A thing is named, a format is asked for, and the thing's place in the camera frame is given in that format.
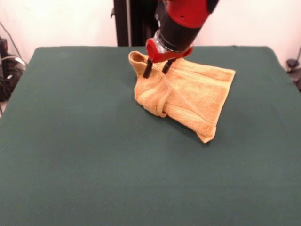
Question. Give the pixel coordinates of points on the tan terry towel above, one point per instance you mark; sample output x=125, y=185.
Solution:
x=195, y=94

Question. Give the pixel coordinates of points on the dark green table cloth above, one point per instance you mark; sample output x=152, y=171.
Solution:
x=94, y=164

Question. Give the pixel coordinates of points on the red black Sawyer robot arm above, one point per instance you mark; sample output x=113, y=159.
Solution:
x=183, y=26

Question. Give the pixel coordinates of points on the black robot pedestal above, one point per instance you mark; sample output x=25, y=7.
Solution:
x=138, y=23

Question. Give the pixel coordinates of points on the dark grey stand base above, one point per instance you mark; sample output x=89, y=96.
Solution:
x=291, y=63

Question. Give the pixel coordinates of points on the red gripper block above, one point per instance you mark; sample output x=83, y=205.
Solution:
x=152, y=51

